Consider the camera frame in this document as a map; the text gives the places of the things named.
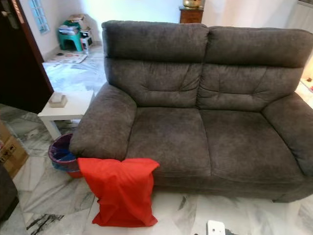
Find trash bin with blue liner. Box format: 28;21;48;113
48;133;83;178

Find dark grey armchair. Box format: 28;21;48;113
0;164;19;221

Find grey fabric sofa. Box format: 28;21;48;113
69;20;313;203

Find louvred window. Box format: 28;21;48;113
28;0;50;34

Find metal door handle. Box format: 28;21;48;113
2;0;20;30

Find green plastic stool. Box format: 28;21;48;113
57;21;83;52

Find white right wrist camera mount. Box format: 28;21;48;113
206;220;226;235

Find dark wooden door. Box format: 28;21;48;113
0;0;54;114

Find stack of items on stool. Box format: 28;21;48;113
68;14;89;31

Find brown wooden cabinet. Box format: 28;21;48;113
179;7;204;24

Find golden vase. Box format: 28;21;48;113
182;0;203;9

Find white side table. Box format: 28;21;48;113
37;90;94;141

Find printed floor mat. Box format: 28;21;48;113
49;52;88;65

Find beige tissue box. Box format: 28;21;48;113
49;92;68;108

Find red pillow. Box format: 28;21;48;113
77;157;160;228

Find brown cardboard box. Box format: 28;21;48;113
0;121;29;178

